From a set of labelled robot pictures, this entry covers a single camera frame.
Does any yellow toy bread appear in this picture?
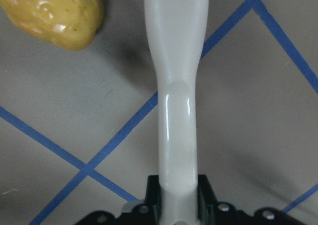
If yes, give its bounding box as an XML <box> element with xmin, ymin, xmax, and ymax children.
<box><xmin>0</xmin><ymin>0</ymin><xmax>103</xmax><ymax>51</ymax></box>

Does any white hand brush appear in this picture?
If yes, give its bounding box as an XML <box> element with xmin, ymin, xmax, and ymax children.
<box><xmin>144</xmin><ymin>0</ymin><xmax>209</xmax><ymax>225</ymax></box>

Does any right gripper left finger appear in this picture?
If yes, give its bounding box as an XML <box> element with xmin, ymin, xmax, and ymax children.
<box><xmin>143</xmin><ymin>175</ymin><xmax>162</xmax><ymax>225</ymax></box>

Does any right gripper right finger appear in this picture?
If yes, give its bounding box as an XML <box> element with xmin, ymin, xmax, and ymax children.
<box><xmin>197</xmin><ymin>174</ymin><xmax>218</xmax><ymax>225</ymax></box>

